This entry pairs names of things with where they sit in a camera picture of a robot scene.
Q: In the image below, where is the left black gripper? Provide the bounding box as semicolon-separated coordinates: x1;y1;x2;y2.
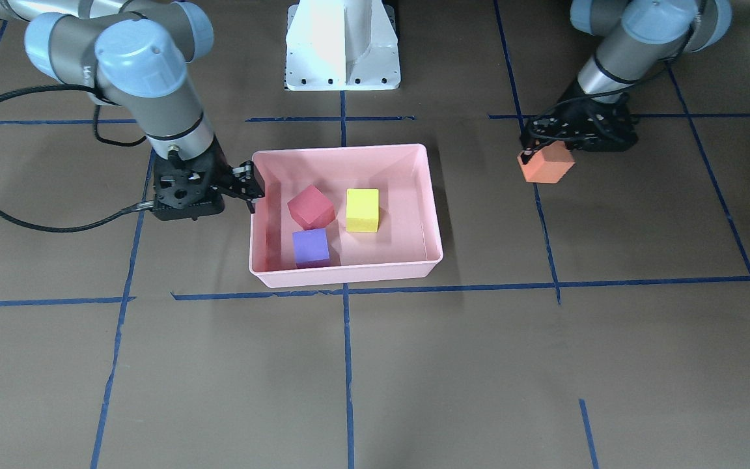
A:
519;84;638;164

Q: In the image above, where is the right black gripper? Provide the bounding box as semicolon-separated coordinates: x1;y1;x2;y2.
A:
152;137;266;221

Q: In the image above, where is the orange foam block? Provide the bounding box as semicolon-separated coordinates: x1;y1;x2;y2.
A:
517;141;575;184

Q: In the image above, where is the red foam block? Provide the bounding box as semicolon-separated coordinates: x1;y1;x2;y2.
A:
288;184;336;231

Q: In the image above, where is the purple foam block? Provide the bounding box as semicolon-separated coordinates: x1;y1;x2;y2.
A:
292;228;331;269

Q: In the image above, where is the yellow foam block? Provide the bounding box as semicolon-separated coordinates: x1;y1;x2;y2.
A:
346;189;379;233

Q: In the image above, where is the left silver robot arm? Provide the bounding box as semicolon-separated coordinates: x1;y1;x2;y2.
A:
520;1;733;164

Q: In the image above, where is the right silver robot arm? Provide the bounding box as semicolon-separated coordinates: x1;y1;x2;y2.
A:
0;1;265;220

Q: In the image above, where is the pink plastic bin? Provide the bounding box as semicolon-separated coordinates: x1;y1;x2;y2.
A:
248;143;444;288

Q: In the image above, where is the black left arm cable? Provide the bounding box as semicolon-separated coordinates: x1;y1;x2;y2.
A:
525;0;708;144

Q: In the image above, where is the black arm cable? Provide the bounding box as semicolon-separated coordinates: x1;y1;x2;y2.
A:
525;0;708;144
0;85;157;233

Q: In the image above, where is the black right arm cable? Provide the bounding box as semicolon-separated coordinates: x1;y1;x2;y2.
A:
0;85;157;233

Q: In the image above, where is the white pedestal column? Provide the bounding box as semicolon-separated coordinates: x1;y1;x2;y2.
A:
284;1;402;91

